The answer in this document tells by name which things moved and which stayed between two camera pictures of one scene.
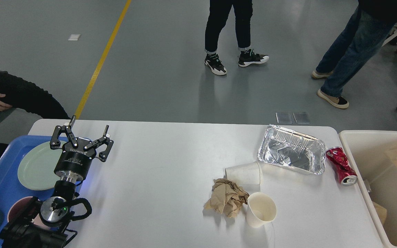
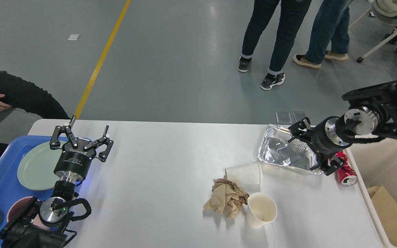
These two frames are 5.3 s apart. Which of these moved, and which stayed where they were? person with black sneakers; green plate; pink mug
Moved: person with black sneakers
Stayed: green plate; pink mug
